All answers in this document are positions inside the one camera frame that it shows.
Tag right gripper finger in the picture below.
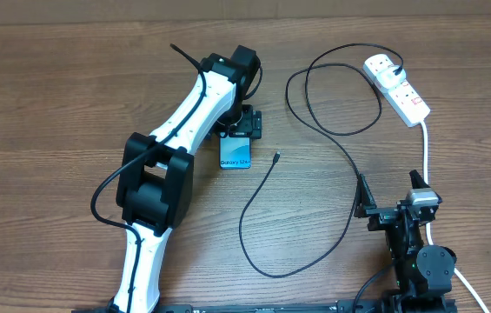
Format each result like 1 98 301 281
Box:
354 174 377 218
409 170 429 189

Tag Samsung Galaxy smartphone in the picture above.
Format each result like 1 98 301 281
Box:
219 137 251 170

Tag black USB charging cable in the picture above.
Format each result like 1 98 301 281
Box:
238 43 405 279

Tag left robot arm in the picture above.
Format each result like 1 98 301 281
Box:
107 45 262 312

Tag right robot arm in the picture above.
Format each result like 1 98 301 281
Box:
352 170 457 312

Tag white charger plug adapter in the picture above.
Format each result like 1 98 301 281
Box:
376 67 407 90

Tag white power strip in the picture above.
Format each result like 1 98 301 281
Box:
363 54 430 127

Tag white power strip cord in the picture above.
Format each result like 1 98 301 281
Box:
419 121 491 313

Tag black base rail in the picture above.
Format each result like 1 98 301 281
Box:
71 300 458 313

